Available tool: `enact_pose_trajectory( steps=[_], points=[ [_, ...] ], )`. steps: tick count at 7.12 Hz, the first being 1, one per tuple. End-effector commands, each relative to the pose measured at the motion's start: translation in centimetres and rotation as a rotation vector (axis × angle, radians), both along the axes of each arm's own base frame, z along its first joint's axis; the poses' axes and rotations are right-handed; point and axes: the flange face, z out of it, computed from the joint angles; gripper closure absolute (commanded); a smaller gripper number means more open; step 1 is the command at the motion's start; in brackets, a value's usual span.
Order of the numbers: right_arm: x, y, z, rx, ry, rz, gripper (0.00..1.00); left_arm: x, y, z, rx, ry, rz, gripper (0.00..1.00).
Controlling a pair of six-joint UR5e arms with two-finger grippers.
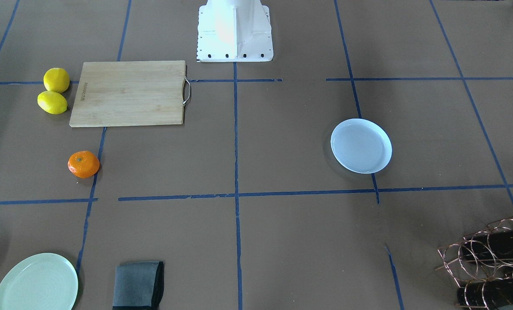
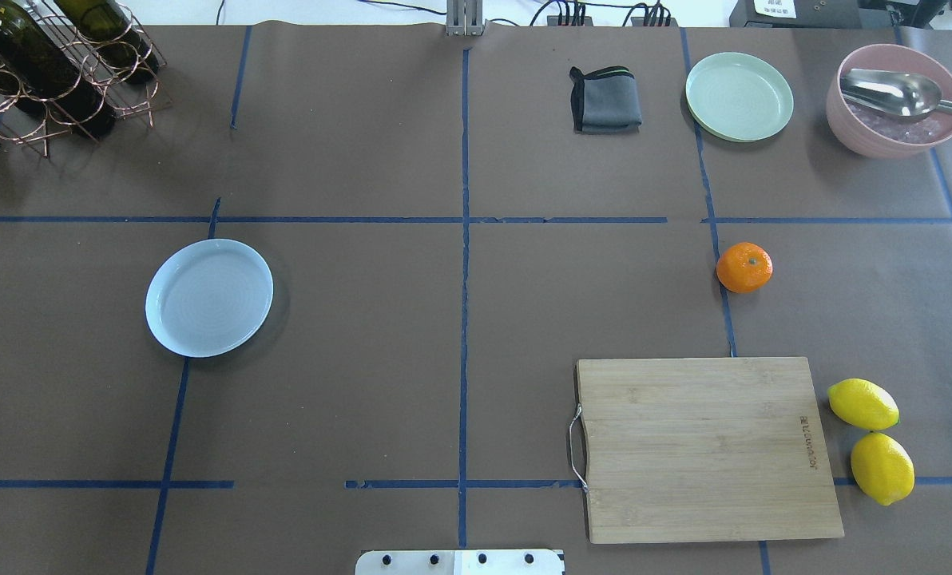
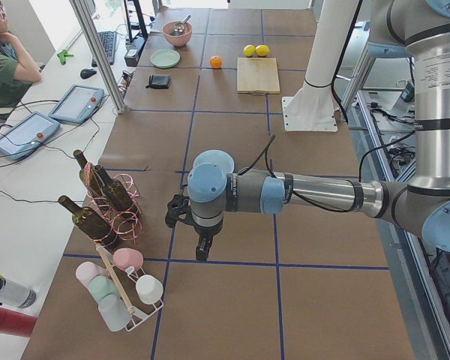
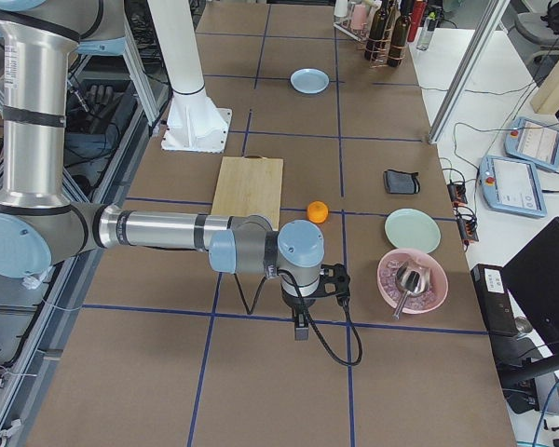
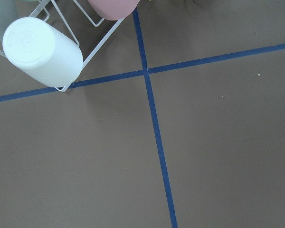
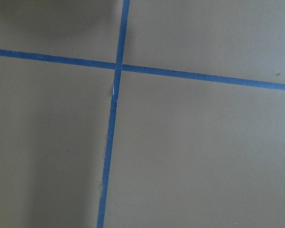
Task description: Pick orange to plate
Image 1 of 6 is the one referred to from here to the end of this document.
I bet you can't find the dark wine bottle lower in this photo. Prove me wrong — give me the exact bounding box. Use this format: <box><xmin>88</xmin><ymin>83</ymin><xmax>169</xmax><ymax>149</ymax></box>
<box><xmin>457</xmin><ymin>279</ymin><xmax>513</xmax><ymax>310</ymax></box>

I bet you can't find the bamboo cutting board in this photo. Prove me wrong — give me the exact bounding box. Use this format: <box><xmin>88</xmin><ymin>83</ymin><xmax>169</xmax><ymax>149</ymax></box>
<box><xmin>69</xmin><ymin>60</ymin><xmax>191</xmax><ymax>128</ymax></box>

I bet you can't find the orange mandarin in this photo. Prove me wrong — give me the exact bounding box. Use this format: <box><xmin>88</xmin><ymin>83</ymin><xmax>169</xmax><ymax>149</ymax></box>
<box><xmin>67</xmin><ymin>151</ymin><xmax>100</xmax><ymax>178</ymax></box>

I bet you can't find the folded grey cloth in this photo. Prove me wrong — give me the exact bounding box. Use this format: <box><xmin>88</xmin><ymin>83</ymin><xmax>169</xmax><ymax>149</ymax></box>
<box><xmin>112</xmin><ymin>260</ymin><xmax>165</xmax><ymax>310</ymax></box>

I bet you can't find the yellow lemon outer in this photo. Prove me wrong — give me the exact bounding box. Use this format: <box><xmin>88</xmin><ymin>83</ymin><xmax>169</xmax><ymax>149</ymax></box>
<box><xmin>37</xmin><ymin>90</ymin><xmax>68</xmax><ymax>115</ymax></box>

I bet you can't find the light green plate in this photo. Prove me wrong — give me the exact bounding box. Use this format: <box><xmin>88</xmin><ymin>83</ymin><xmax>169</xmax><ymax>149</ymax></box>
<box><xmin>0</xmin><ymin>253</ymin><xmax>79</xmax><ymax>310</ymax></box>

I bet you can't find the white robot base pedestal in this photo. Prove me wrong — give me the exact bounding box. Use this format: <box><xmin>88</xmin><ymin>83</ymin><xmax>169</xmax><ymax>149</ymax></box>
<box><xmin>196</xmin><ymin>0</ymin><xmax>274</xmax><ymax>62</ymax></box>

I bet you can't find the yellow lemon near board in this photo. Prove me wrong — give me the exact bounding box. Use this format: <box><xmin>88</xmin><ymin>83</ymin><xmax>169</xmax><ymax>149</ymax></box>
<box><xmin>43</xmin><ymin>68</ymin><xmax>70</xmax><ymax>93</ymax></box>

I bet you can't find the dark wine bottle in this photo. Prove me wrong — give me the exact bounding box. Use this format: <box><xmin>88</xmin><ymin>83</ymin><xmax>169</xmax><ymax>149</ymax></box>
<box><xmin>457</xmin><ymin>279</ymin><xmax>513</xmax><ymax>310</ymax></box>
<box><xmin>470</xmin><ymin>231</ymin><xmax>513</xmax><ymax>263</ymax></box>

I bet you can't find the dark wine bottle upper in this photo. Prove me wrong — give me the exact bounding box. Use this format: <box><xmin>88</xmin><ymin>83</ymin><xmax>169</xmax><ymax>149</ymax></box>
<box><xmin>470</xmin><ymin>231</ymin><xmax>513</xmax><ymax>263</ymax></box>

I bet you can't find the light blue plate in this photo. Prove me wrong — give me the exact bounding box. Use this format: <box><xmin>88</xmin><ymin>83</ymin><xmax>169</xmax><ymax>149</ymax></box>
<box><xmin>331</xmin><ymin>118</ymin><xmax>393</xmax><ymax>174</ymax></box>

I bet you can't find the copper wire bottle rack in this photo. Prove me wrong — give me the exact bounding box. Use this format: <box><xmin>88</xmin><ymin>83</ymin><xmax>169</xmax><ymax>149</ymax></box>
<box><xmin>437</xmin><ymin>217</ymin><xmax>513</xmax><ymax>310</ymax></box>

